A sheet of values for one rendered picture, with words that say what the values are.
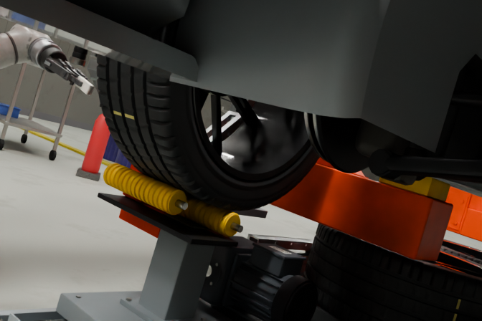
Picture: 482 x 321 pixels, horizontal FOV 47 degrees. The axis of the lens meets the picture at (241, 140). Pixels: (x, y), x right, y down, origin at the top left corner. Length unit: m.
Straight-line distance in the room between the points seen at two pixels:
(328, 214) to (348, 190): 0.09
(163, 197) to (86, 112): 9.79
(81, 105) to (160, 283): 9.63
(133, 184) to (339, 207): 0.59
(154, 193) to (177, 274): 0.20
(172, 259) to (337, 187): 0.52
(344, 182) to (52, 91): 9.22
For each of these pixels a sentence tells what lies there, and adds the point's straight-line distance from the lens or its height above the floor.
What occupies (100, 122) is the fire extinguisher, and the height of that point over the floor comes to 0.48.
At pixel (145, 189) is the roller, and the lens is 1.28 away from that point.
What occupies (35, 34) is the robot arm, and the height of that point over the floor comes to 0.81.
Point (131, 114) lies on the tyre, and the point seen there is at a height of 0.67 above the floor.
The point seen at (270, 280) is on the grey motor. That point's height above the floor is 0.36.
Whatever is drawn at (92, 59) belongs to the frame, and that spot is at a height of 0.76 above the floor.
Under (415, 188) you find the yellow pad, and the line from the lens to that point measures 1.50.
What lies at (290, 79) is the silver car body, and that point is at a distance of 0.64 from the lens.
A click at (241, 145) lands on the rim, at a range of 1.49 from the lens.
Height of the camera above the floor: 0.69
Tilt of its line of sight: level
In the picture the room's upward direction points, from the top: 17 degrees clockwise
